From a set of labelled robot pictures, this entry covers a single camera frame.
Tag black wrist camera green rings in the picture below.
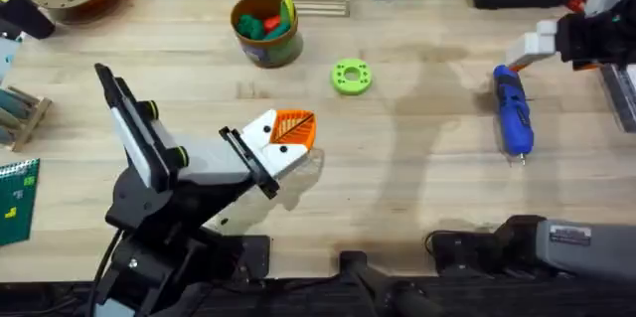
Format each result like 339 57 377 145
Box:
134 99 191 190

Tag brown tub with toys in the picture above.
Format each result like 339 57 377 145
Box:
229 0 305 70

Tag black device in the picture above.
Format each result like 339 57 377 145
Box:
0 0 57 41

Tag black upright wrist plate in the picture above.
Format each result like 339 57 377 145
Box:
93 62 173 193

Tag green disc with holes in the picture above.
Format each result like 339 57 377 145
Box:
330 58 374 96

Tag black rail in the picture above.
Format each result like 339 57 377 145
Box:
0 250 636 317

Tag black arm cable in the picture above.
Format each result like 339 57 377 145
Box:
87 229 124 317

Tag wooden rack with tools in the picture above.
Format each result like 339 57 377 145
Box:
0 84 54 154

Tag blue electric screwdriver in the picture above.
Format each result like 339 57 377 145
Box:
492 64 536 167

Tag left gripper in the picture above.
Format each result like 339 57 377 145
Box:
105 108 318 238

